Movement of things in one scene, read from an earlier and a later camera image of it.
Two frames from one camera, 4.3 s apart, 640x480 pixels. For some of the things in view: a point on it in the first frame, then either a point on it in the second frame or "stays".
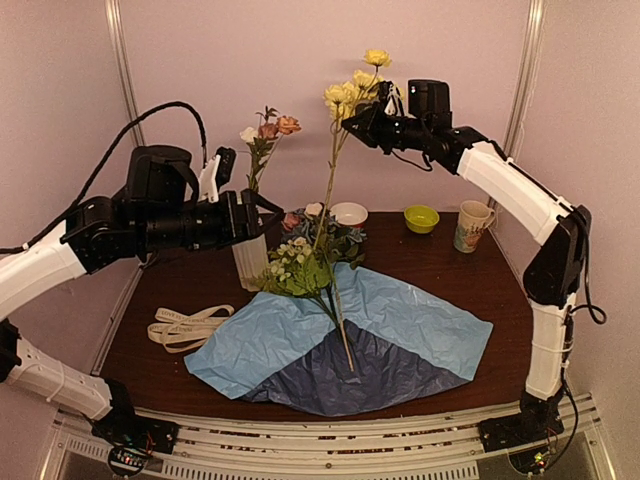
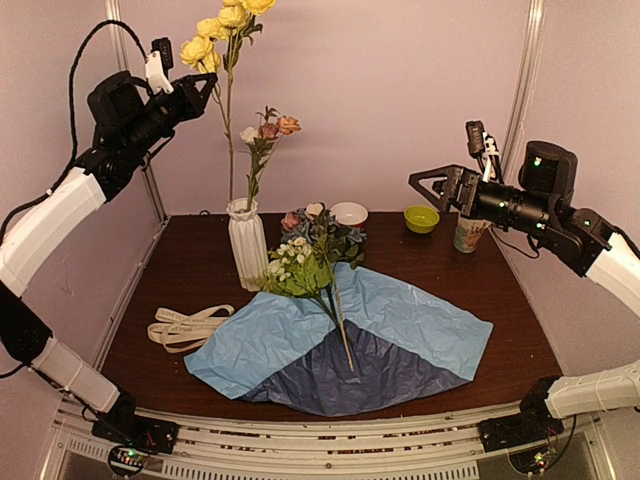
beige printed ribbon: x=178 y=331 stays
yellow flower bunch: x=337 y=100 to x=216 y=47
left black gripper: x=249 y=226 to x=197 y=100
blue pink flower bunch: x=316 y=224 stays
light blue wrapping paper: x=252 y=337 stays
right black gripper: x=377 y=126 to x=461 y=188
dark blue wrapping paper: x=385 y=378 stays
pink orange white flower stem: x=262 y=141 stays
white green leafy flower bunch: x=296 y=268 stays
